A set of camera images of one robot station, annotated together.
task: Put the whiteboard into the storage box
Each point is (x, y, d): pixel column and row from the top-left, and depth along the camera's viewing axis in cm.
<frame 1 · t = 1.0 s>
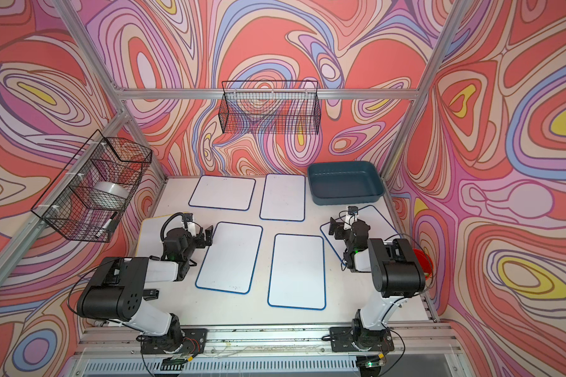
left hand: (200, 227, 94), fingers open
right hand: (342, 222, 97), fingers open
teal plastic storage box: (344, 183, 119), point 2 cm above the table
far left blue-framed whiteboard: (224, 192, 118), on the table
far middle blue-framed whiteboard: (284, 198, 113), on the table
near left blue-framed whiteboard: (229, 263, 94), on the table
near middle blue-framed whiteboard: (298, 272, 90), on the table
right blue-framed whiteboard: (385, 227, 103), on the table

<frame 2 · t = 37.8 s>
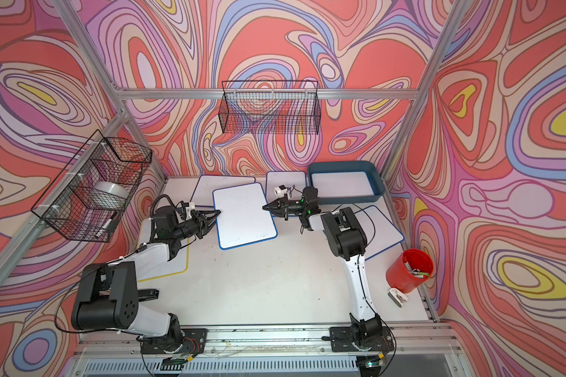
left hand: (221, 216, 85), fingers closed
right hand: (264, 213, 90), fingers closed
near left blue-framed whiteboard: (243, 220, 89), point 14 cm above the table
near middle blue-framed whiteboard: (341, 184, 118), point 2 cm above the table
the other named things where they were.

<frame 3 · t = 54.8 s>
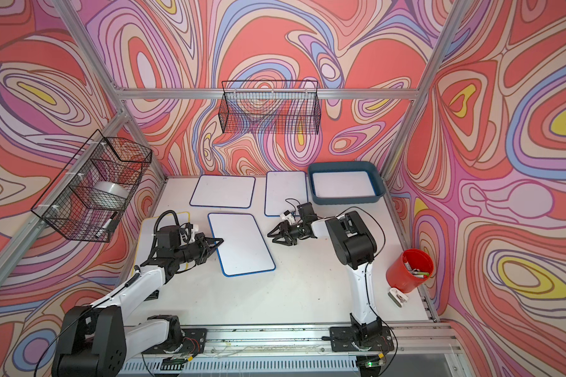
left hand: (224, 243, 83), fingers closed
right hand: (271, 242, 95), fingers open
right blue-framed whiteboard: (244, 250, 84), point 12 cm above the table
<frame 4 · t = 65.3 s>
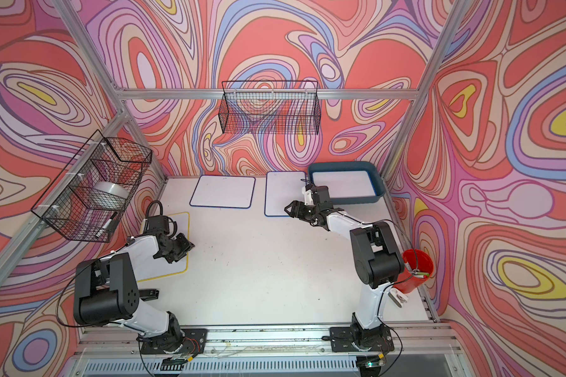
left hand: (192, 247, 93), fingers open
right hand: (291, 215, 96), fingers open
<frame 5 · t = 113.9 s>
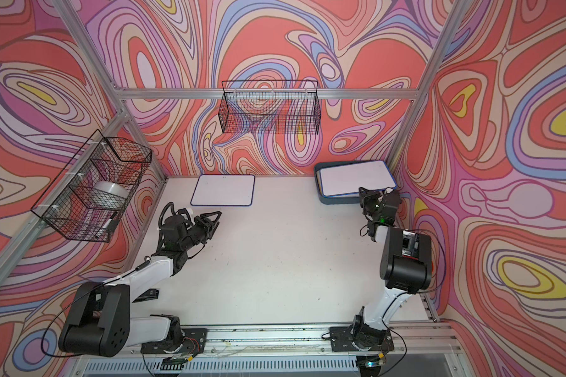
left hand: (223, 218, 85), fingers open
right hand: (357, 190, 94), fingers closed
far middle blue-framed whiteboard: (371, 176, 99), point 18 cm above the table
